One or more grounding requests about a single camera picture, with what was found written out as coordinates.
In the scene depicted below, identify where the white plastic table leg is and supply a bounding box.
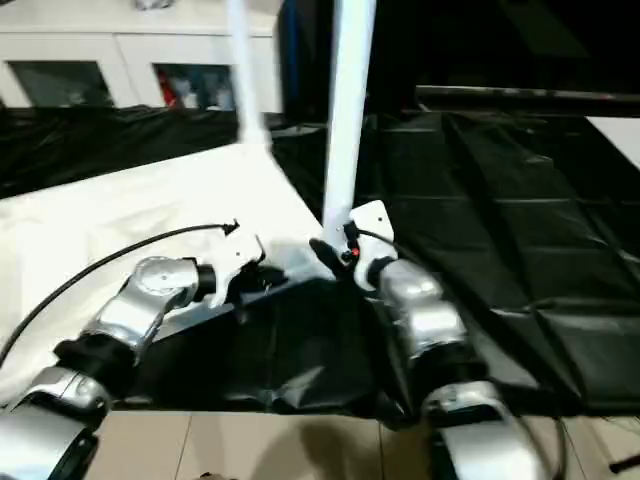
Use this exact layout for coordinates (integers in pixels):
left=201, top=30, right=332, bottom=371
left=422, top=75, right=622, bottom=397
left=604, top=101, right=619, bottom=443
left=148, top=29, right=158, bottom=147
left=225, top=0, right=275, bottom=152
left=321, top=0, right=380, bottom=245

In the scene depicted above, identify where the white plastic table top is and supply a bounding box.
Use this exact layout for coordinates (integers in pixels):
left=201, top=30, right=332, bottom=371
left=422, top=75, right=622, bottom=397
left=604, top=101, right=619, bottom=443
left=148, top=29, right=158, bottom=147
left=0, top=141, right=352, bottom=402

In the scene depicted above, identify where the black mat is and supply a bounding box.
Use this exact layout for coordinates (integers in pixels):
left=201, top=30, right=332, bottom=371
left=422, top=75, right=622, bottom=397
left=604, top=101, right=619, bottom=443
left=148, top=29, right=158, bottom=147
left=0, top=102, right=640, bottom=432

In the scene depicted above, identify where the dark long bar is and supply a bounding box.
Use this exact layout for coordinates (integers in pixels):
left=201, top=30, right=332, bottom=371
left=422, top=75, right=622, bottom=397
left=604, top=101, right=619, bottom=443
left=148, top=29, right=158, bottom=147
left=413, top=83, right=640, bottom=107

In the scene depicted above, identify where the white cabinet with glass doors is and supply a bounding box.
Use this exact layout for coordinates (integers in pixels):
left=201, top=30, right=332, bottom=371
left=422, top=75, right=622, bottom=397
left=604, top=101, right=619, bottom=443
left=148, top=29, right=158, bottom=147
left=0, top=0, right=282, bottom=110

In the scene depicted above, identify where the white flat board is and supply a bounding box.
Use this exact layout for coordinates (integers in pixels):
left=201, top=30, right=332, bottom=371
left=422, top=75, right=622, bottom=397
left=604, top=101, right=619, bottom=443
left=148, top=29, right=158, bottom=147
left=583, top=114, right=640, bottom=167

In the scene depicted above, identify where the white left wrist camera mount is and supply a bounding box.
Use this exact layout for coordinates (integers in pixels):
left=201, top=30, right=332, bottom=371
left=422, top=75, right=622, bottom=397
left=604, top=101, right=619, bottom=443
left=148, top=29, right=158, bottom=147
left=206, top=226, right=267, bottom=310

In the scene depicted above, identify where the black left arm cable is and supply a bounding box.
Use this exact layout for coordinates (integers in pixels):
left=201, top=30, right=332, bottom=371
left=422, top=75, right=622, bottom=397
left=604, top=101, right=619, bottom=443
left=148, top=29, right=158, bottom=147
left=0, top=218, right=241, bottom=362

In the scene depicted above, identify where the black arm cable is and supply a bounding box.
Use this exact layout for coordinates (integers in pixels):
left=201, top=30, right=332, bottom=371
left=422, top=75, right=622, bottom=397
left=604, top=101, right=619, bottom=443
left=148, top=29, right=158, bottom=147
left=348, top=226, right=569, bottom=480
left=0, top=218, right=241, bottom=362

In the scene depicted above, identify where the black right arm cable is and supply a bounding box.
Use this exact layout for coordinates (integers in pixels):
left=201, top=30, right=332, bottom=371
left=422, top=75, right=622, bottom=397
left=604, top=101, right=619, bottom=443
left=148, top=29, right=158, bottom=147
left=348, top=226, right=569, bottom=480

